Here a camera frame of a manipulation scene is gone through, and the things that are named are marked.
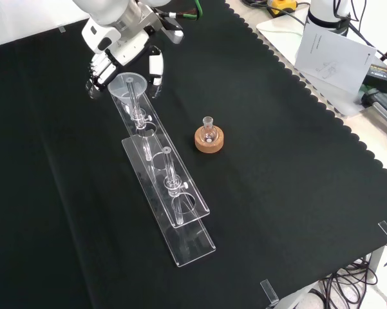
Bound black power adapter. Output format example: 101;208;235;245
363;62;387;95

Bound grey and black plug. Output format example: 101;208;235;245
360;87;387;127

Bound white table leg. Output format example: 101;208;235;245
366;244;386;281

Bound black cable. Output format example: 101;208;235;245
333;0;379;52

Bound cork ring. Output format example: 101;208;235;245
194;126;225;154

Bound translucent plastic funnel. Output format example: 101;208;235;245
107;72;147;113

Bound black table cloth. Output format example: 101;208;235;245
0;0;387;309

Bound white paper leaflet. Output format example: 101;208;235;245
294;24;377;95

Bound green cable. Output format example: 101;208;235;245
175;0;204;21

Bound tangled black cables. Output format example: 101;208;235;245
320;254;379;305

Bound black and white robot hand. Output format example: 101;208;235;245
81;17;165;100

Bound small round-bottom glass flask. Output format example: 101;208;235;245
200;116;218;145

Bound clear acrylic funnel stand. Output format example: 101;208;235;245
110;76;217;268

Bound yellow stop button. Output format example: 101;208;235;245
266;0;299;16

